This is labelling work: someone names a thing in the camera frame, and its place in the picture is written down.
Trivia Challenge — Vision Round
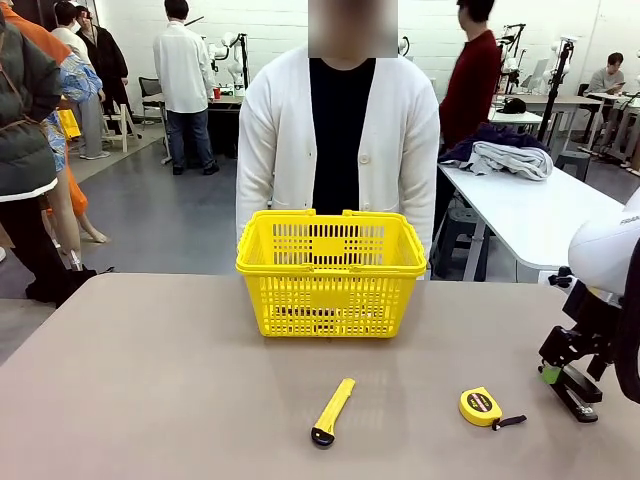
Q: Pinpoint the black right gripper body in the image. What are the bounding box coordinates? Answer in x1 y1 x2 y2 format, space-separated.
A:
562 279 624 352

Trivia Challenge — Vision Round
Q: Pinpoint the black stapler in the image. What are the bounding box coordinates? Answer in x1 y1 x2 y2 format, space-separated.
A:
539 363 604 424

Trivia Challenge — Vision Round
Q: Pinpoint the person's left forearm white sleeve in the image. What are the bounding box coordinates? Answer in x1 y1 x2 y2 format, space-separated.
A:
397 144 441 250

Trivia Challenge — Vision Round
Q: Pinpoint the person's right forearm white sleeve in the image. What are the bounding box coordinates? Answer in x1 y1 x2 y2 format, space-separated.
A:
235 144 276 236

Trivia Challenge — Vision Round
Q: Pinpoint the yellow plastic shopping basket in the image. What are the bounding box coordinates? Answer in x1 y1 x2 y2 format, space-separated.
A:
236 208 429 339

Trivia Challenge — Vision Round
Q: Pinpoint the seated person in grey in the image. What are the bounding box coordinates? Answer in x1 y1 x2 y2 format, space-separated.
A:
583 51 627 99

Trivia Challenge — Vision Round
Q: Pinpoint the person in red sweater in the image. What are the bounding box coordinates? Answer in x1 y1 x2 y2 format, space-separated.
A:
439 0 503 152

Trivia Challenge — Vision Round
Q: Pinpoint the person in white cardigan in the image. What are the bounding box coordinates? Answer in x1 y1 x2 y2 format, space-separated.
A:
234 0 441 251

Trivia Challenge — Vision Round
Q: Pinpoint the person in white lab coat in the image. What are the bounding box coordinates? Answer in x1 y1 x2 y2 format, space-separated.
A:
152 0 222 176

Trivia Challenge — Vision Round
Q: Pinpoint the person in black coat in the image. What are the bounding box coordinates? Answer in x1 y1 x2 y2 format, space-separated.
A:
74 9 137 137

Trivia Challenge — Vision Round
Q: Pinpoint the person in light beige outfit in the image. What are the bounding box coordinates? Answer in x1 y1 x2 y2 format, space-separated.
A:
51 1 112 161

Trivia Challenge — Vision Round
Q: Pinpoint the person in dark puffer jacket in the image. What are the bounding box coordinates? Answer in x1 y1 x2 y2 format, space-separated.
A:
0 7 100 307

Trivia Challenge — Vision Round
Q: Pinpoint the yellow tape measure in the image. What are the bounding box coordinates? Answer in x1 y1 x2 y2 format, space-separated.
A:
458 385 528 432

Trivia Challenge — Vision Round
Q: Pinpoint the large white table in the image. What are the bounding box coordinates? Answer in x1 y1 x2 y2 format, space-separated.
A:
437 162 640 286

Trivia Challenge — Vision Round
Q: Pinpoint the black stool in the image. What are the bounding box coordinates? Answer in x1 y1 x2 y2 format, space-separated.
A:
429 207 489 281

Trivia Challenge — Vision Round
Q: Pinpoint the grey plastic stool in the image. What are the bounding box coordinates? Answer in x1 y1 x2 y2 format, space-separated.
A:
555 149 593 182

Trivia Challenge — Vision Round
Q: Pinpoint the grey white garment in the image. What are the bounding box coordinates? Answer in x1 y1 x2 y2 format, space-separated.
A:
472 141 555 182

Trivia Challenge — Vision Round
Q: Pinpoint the pile of clothes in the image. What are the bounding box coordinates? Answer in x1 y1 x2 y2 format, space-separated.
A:
438 123 547 169

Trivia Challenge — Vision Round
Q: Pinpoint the small white table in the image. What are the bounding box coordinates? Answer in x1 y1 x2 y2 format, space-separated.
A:
487 106 544 135

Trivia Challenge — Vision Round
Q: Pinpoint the brown background table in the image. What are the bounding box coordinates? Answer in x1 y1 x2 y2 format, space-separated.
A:
519 93 604 144

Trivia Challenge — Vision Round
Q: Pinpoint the black tripod stand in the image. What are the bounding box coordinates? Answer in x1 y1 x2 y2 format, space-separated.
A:
537 37 576 145
497 23 527 101

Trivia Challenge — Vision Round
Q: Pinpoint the yellow black utility knife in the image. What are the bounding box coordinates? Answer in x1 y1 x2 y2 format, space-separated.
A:
310 377 357 448

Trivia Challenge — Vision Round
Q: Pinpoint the dark background table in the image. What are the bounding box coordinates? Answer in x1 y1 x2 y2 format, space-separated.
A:
204 92 245 159

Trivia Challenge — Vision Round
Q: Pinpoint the black office chair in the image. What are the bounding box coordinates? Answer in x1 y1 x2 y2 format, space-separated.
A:
138 76 164 122

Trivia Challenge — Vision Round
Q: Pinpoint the white wooden step stool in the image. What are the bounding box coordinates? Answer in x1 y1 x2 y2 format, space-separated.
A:
102 102 144 154

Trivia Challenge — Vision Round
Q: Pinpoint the yellow bag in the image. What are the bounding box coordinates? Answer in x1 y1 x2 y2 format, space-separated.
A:
56 108 82 140

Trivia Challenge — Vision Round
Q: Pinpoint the mannequin in orange blue clothes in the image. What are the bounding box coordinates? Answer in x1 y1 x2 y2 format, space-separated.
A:
4 4 109 274

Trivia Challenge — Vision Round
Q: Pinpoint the black braided cable sleeve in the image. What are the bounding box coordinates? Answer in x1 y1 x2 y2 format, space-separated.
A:
612 244 640 407

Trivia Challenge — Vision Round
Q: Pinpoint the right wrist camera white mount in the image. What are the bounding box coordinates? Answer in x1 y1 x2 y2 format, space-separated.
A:
546 266 577 290

